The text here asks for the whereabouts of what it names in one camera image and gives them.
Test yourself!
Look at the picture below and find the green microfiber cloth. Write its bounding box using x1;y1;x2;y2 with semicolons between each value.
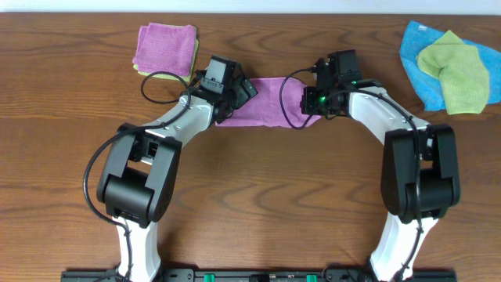
416;31;490;114

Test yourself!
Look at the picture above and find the left black cable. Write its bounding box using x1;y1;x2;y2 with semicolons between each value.
82;64;243;282

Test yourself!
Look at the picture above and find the blue microfiber cloth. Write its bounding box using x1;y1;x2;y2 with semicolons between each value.
399;21;500;111

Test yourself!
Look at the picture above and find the folded purple cloth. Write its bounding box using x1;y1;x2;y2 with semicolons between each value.
132;22;197;78

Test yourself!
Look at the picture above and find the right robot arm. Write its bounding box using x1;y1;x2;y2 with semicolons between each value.
301;49;460;281

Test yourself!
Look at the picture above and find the purple microfiber cloth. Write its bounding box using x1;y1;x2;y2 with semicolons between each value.
216;77;308;128

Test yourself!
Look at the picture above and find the right black cable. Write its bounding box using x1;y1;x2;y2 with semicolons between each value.
278;66;426;282

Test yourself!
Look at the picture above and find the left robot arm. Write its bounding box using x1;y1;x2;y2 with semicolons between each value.
96;70;258;281

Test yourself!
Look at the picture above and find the black cable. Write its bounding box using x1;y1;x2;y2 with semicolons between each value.
82;64;243;282
278;66;426;282

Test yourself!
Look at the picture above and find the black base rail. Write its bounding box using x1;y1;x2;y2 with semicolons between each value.
60;268;458;282

